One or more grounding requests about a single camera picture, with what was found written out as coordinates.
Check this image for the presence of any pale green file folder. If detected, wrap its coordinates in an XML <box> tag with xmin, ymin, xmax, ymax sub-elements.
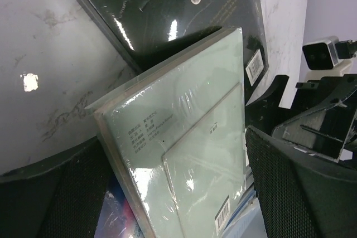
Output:
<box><xmin>88</xmin><ymin>28</ymin><xmax>246</xmax><ymax>237</ymax></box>

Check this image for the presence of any purple nebula cover book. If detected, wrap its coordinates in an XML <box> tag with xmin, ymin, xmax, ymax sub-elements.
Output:
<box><xmin>94</xmin><ymin>181</ymin><xmax>144</xmax><ymax>238</ymax></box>

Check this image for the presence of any black folder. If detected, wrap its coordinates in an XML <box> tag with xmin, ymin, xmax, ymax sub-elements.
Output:
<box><xmin>77</xmin><ymin>0</ymin><xmax>266</xmax><ymax>72</ymax></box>

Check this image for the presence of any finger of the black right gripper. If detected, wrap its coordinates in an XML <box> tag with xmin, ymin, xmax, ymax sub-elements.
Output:
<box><xmin>272</xmin><ymin>75</ymin><xmax>356</xmax><ymax>162</ymax></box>
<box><xmin>245</xmin><ymin>75</ymin><xmax>289</xmax><ymax>127</ymax></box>

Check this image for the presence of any light blue Hemingway book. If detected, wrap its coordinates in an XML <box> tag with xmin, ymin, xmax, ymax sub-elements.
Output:
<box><xmin>222</xmin><ymin>186</ymin><xmax>267</xmax><ymax>238</ymax></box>

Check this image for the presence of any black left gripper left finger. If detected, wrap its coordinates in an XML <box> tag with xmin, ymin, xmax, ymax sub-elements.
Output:
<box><xmin>1</xmin><ymin>138</ymin><xmax>112</xmax><ymax>237</ymax></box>

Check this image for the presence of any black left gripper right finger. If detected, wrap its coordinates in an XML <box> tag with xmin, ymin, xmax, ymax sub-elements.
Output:
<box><xmin>245</xmin><ymin>126</ymin><xmax>356</xmax><ymax>237</ymax></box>

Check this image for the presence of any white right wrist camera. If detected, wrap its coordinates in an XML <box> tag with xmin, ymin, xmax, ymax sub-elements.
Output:
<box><xmin>302</xmin><ymin>36</ymin><xmax>356</xmax><ymax>82</ymax></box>

